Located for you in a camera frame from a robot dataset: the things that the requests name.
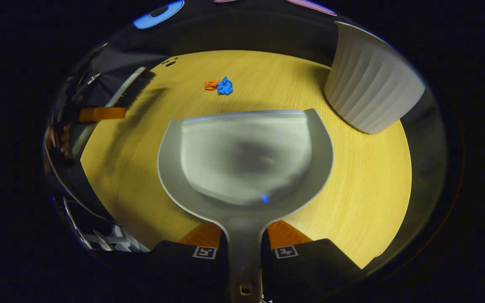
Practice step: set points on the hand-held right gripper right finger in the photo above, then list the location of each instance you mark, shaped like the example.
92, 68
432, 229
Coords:
305, 269

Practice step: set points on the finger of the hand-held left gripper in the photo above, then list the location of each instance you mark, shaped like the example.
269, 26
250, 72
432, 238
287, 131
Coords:
101, 114

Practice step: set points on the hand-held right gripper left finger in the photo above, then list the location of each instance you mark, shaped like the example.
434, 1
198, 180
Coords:
183, 265

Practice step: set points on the small white broom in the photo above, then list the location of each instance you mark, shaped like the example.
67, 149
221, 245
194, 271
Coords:
129, 88

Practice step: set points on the orange paper ball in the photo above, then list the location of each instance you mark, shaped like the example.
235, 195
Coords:
211, 84

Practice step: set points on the grey dustpan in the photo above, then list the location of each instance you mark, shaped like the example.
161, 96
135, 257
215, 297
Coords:
246, 155

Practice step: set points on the blue paper ball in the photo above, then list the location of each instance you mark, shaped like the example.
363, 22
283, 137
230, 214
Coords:
225, 86

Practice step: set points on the wooden desktop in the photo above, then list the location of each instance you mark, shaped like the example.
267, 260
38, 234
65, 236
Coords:
373, 176

